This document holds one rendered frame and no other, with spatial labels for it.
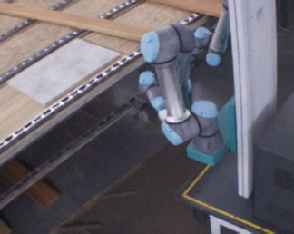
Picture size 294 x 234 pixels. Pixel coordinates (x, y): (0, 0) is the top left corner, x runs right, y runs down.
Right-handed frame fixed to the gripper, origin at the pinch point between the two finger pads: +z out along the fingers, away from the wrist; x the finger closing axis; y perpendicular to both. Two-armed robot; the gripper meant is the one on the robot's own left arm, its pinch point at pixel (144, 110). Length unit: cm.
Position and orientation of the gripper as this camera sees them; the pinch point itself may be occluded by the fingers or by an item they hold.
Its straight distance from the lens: 244.5
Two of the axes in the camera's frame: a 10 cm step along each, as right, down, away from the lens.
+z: -0.4, 5.0, 8.7
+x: -6.8, 6.2, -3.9
